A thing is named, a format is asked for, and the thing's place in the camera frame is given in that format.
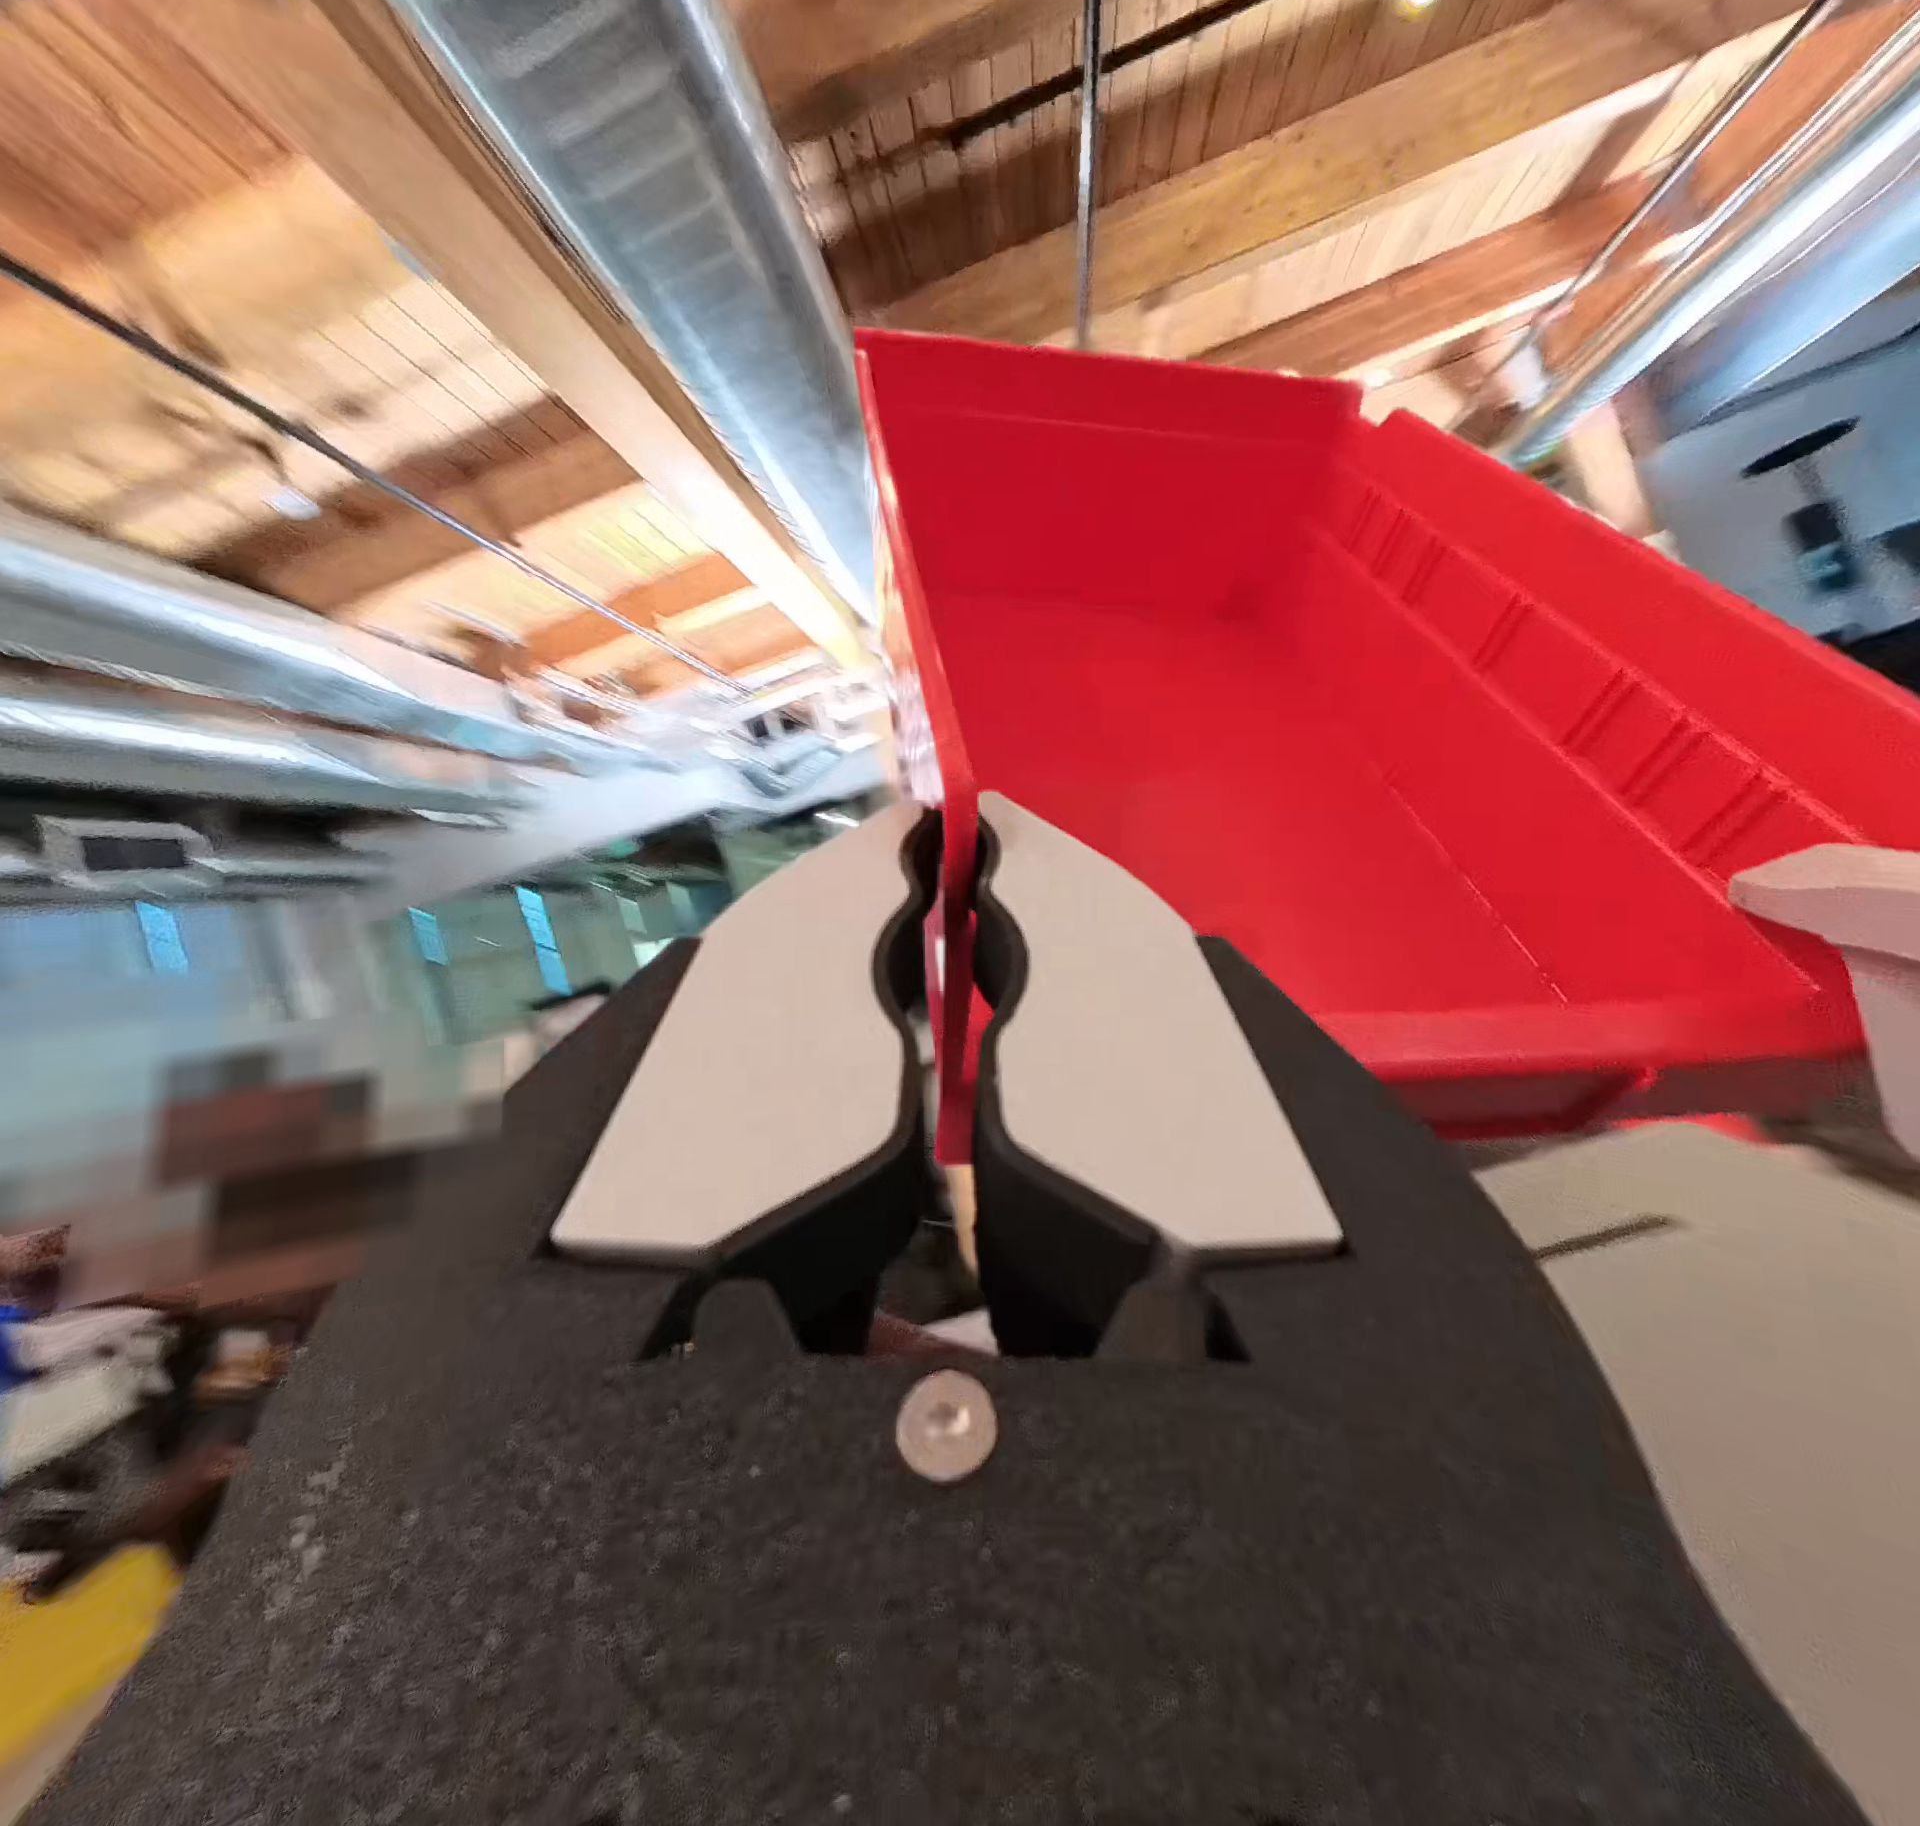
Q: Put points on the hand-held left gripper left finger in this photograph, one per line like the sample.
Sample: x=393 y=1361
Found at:
x=737 y=1082

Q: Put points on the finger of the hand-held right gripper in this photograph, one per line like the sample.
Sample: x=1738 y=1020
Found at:
x=1909 y=1062
x=1836 y=903

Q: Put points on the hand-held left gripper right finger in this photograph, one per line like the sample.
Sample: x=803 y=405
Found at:
x=1157 y=1077

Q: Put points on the red plastic bin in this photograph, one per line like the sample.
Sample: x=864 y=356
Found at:
x=1260 y=686

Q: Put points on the white air vent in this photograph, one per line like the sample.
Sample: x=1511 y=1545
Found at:
x=120 y=852

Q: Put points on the yellow plastic bin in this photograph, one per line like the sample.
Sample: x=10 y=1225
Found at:
x=77 y=1647

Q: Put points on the silver ventilation duct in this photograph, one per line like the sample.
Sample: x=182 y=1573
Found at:
x=647 y=206

